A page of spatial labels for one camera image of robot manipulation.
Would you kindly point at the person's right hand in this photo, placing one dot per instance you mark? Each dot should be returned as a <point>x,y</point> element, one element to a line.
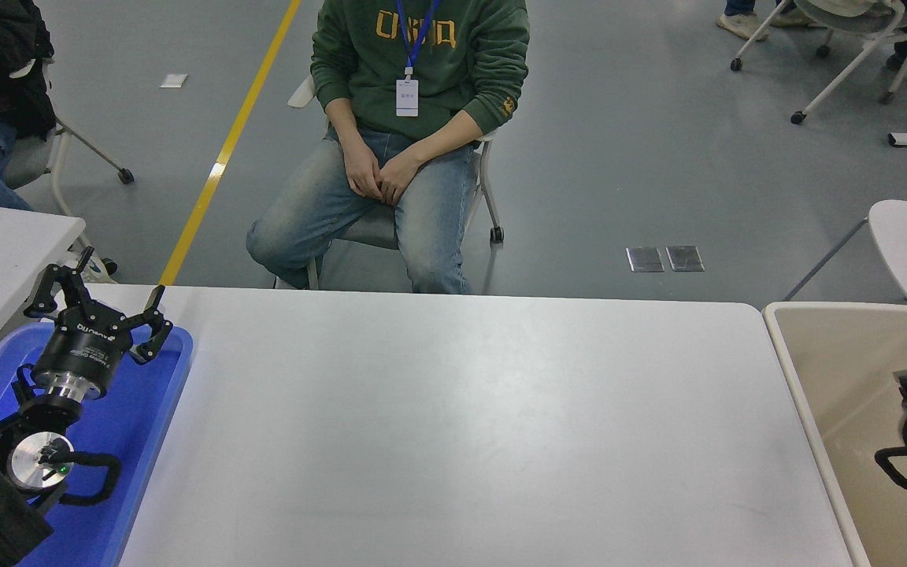
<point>360,169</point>

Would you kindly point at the blue plastic tray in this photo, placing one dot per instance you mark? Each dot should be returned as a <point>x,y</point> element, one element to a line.
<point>138,425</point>

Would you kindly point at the person's right forearm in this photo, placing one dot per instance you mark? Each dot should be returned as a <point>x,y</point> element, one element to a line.
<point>343,122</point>

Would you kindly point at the person's left forearm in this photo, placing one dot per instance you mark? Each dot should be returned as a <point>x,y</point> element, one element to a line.
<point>449,135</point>

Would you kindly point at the white wheeled chair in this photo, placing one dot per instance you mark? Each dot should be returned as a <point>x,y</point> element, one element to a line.
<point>855,22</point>
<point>24,161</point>
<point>367,235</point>

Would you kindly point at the metal floor plate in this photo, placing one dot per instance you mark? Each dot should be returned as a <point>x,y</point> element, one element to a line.
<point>685,258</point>
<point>646,259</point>

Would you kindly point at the person's left hand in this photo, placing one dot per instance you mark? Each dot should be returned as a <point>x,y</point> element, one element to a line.
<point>400,177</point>

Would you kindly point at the large pale bin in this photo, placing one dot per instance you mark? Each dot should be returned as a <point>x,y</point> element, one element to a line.
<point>839,378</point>

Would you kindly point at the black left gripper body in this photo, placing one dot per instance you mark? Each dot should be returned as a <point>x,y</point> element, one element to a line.
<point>83,346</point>

